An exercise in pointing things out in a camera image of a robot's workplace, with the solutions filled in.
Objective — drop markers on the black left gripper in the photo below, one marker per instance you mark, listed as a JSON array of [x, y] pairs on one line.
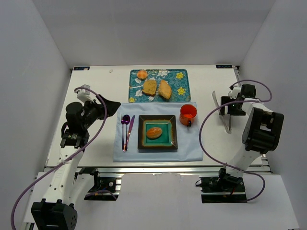
[[102, 109]]

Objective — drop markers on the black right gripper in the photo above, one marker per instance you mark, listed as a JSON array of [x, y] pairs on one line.
[[223, 106]]

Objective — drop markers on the metal serving tongs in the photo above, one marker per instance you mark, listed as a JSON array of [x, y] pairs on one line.
[[226, 119]]

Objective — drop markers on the sesame round bun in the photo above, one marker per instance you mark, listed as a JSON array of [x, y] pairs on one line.
[[154, 132]]

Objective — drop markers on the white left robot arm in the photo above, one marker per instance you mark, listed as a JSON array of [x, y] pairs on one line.
[[56, 210]]

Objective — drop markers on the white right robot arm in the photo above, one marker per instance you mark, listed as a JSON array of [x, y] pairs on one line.
[[261, 133]]

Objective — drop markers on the brown bread slice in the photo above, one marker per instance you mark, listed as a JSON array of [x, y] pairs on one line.
[[149, 87]]

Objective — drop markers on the long golden bread roll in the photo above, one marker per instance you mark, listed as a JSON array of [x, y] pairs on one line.
[[164, 90]]

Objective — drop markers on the purple fork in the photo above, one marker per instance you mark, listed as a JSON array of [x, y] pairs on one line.
[[123, 122]]

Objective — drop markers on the purple knife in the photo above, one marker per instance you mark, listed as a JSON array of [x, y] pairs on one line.
[[129, 131]]

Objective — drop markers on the teal floral tray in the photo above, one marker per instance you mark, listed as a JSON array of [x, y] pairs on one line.
[[177, 79]]

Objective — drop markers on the right blue table label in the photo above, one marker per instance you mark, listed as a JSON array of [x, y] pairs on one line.
[[219, 66]]

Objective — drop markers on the blue table label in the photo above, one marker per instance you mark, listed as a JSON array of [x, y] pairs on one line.
[[83, 68], [219, 66]]

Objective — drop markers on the orange mug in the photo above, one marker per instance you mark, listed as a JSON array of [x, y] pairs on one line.
[[187, 114]]

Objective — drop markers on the small round bun top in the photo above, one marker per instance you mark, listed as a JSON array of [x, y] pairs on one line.
[[142, 74]]

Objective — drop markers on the left blue table label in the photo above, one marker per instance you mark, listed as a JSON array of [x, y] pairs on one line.
[[83, 68]]

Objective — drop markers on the light blue cloth placemat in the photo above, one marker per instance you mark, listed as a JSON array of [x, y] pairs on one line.
[[187, 137]]

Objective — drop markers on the square black teal plate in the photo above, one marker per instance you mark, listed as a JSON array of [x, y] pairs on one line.
[[166, 142]]

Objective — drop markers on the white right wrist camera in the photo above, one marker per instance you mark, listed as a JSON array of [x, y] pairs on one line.
[[234, 92]]

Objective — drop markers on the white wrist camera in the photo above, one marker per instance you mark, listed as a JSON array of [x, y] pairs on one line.
[[83, 94], [234, 92]]

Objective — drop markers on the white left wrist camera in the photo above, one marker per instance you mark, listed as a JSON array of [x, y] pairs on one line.
[[83, 94]]

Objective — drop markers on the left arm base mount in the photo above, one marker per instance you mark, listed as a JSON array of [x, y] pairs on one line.
[[106, 185]]

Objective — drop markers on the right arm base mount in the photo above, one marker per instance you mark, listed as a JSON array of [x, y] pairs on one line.
[[223, 188]]

